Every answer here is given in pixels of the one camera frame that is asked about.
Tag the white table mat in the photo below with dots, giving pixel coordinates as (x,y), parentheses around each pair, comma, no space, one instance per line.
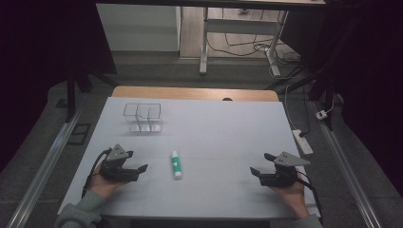
(206,133)

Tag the small white adapter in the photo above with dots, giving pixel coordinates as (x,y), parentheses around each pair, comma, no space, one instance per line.
(321,115)

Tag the person's left hand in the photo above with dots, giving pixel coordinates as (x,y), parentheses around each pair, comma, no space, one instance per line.
(103,186)

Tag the clear plastic compartment organizer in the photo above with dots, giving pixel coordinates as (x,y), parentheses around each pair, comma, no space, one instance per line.
(143,117)

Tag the black stand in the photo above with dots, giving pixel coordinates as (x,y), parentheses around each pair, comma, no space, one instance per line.
(320,85)
(71,91)

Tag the person's right hand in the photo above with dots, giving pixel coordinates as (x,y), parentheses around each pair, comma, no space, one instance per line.
(293,196)

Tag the white desk frame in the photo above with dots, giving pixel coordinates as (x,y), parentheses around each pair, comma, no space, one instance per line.
(240,26)

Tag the black floor plate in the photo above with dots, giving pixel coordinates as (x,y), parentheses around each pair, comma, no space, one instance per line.
(79,133)

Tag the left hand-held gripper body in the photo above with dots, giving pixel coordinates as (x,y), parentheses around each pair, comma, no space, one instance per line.
(114,167)

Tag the metal floor rail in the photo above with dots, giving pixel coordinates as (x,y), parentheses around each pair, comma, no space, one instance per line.
(41,172)
(347,172)

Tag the white power strip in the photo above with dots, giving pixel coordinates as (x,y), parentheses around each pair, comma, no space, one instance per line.
(302,142)

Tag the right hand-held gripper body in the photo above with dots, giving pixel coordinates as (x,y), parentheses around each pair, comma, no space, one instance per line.
(280,177)

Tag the white and green glue stick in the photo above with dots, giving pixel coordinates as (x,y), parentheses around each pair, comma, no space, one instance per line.
(176,164)

